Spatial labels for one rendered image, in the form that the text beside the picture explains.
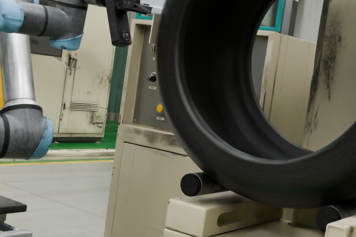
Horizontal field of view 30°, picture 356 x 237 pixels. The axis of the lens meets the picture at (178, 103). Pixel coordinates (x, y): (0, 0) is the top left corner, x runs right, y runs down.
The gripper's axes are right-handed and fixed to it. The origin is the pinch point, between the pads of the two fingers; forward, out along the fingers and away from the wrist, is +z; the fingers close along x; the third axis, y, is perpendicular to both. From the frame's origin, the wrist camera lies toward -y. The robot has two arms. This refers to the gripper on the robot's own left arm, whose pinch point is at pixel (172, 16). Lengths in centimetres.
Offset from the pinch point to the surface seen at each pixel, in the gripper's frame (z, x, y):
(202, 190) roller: 22.6, -8.8, -30.9
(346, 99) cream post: 32.7, 26.7, -8.6
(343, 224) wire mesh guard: 66, -59, -15
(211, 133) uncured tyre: 23.0, -11.4, -19.3
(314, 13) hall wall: -384, 933, 66
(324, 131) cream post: 29.6, 26.7, -17.0
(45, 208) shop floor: -231, 225, -152
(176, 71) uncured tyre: 12.9, -12.4, -10.0
